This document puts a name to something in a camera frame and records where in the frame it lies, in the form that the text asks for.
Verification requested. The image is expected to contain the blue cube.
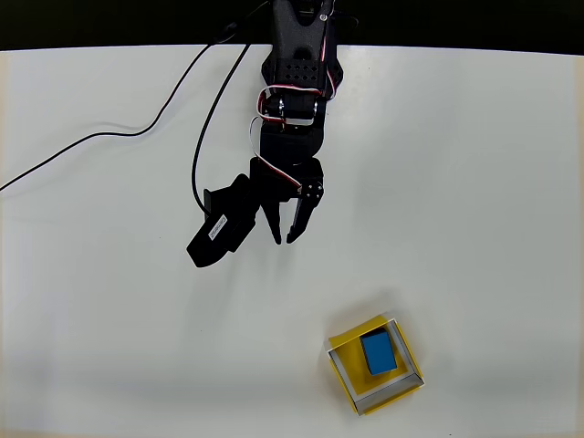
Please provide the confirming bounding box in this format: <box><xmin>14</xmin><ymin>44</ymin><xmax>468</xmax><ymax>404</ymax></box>
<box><xmin>359</xmin><ymin>330</ymin><xmax>399</xmax><ymax>378</ymax></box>

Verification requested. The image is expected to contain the black camera cable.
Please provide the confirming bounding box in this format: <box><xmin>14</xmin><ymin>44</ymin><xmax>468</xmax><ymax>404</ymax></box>
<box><xmin>191</xmin><ymin>0</ymin><xmax>276</xmax><ymax>215</ymax></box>

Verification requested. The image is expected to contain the black gripper-mounted camera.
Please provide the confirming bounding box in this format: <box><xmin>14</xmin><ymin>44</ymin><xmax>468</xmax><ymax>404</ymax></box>
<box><xmin>185</xmin><ymin>173</ymin><xmax>259</xmax><ymax>269</ymax></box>

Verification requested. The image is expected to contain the black thin cable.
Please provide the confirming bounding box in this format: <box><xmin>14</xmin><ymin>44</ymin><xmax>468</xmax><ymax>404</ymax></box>
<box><xmin>0</xmin><ymin>19</ymin><xmax>241</xmax><ymax>193</ymax></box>

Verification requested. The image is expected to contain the yellow open box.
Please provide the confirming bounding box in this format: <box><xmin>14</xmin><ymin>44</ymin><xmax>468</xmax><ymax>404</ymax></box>
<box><xmin>326</xmin><ymin>313</ymin><xmax>427</xmax><ymax>417</ymax></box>

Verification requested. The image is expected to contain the red white servo wire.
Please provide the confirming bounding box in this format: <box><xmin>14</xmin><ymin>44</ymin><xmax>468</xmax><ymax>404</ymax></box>
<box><xmin>255</xmin><ymin>8</ymin><xmax>342</xmax><ymax>128</ymax></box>
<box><xmin>248</xmin><ymin>116</ymin><xmax>303</xmax><ymax>191</ymax></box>

